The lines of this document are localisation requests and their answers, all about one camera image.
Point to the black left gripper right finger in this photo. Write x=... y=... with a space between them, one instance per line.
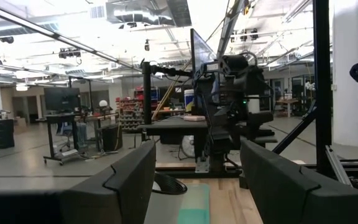
x=291 y=199

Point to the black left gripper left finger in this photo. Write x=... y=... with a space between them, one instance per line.
x=104 y=202

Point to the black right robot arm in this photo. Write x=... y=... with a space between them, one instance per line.
x=228 y=124

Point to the clear round cup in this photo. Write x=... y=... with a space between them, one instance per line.
x=172 y=186

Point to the green translucent plastic tray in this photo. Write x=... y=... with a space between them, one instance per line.
x=194 y=205

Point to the red parts shelf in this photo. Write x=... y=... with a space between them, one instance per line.
x=129 y=112

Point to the black rolling desk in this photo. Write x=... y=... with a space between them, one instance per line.
x=61 y=118

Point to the small wooden table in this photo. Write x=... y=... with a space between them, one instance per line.
x=286 y=102

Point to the white globe lamp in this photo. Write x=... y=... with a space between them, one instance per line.
x=103 y=103

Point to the round floor fan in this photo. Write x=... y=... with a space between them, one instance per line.
x=187 y=146

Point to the black desk with pole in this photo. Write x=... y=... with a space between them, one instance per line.
x=172 y=126

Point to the dark background monitor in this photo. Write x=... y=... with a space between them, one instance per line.
x=62 y=99

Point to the black monitor pole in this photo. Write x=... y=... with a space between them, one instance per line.
x=147 y=93

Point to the pale pink box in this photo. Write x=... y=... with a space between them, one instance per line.
x=194 y=118

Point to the black cabinet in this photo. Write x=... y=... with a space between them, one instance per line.
x=2 y=133

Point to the white canister with blue label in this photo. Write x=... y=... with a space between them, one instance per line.
x=189 y=99

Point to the flat computer monitor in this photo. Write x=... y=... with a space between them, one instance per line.
x=200 y=49

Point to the silver aluminium rail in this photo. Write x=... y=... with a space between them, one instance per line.
x=337 y=165

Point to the black metal table frame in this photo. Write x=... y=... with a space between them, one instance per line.
x=322 y=93

